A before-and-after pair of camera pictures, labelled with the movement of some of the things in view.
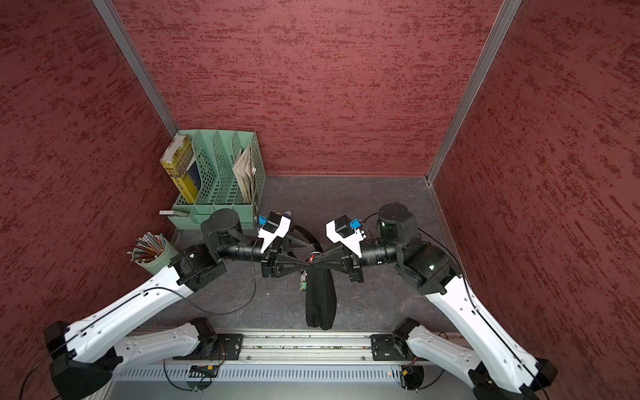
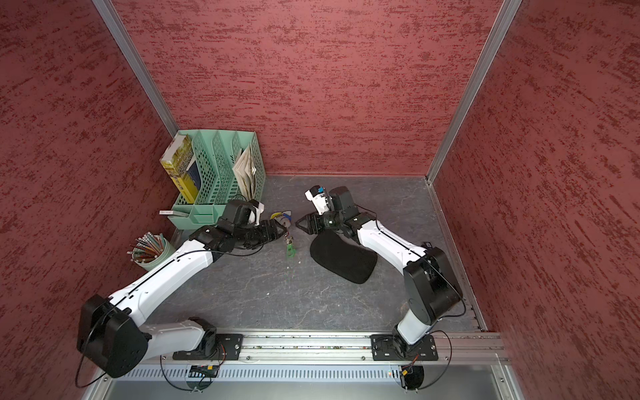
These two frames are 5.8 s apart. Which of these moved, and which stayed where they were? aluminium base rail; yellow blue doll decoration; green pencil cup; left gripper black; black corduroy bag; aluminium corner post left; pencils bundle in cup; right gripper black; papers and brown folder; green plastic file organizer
Moved: right gripper black; yellow blue doll decoration; left gripper black; black corduroy bag
Stayed: green pencil cup; aluminium base rail; papers and brown folder; pencils bundle in cup; green plastic file organizer; aluminium corner post left
